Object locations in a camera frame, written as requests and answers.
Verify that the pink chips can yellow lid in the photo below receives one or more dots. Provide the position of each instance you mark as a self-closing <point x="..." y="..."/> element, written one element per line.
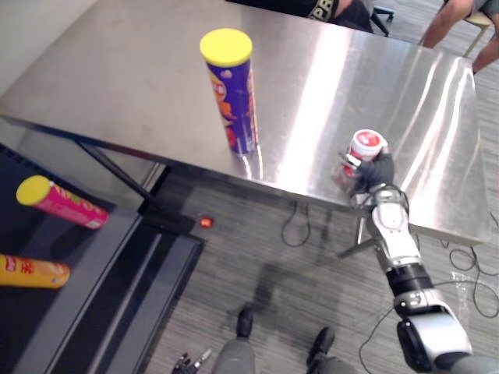
<point x="62" y="202"/>

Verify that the yellow orange chips can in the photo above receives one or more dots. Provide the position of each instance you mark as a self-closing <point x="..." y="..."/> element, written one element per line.
<point x="31" y="271"/>

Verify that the purple chips can yellow lid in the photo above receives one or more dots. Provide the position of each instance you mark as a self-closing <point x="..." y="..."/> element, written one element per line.
<point x="232" y="93"/>

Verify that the stainless steel table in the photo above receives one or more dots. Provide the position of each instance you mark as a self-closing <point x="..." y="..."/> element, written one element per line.
<point x="273" y="117"/>

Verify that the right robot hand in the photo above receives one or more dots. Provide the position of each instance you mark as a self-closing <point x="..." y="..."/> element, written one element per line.
<point x="379" y="168"/>

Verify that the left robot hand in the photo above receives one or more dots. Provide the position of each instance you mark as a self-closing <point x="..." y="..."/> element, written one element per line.
<point x="191" y="360"/>

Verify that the black metal shelf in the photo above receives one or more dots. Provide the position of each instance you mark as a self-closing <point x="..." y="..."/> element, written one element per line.
<point x="78" y="272"/>

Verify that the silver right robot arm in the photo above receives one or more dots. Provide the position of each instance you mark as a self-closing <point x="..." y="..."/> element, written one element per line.
<point x="413" y="280"/>

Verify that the silver robot right leg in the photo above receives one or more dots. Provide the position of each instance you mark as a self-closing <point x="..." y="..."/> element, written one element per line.
<point x="327" y="354"/>

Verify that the silver robot left leg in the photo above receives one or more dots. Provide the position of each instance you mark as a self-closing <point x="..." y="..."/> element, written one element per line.
<point x="239" y="343"/>

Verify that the office chair base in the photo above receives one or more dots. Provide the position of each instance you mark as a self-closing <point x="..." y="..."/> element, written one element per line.
<point x="382" y="17"/>

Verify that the red lit power switch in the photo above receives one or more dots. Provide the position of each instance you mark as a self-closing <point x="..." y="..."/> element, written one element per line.
<point x="206" y="222"/>

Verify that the yellow stool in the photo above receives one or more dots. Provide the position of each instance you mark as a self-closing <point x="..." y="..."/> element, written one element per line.
<point x="477" y="27"/>

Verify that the person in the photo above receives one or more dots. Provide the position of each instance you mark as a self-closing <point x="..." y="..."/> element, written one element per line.
<point x="464" y="27"/>
<point x="312" y="11"/>

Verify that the silver robot leg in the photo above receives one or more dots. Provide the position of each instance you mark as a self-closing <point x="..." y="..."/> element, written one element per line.
<point x="239" y="343"/>
<point x="327" y="354"/>

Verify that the red white gum tub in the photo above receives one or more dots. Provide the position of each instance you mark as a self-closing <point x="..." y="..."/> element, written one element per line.
<point x="362" y="150"/>

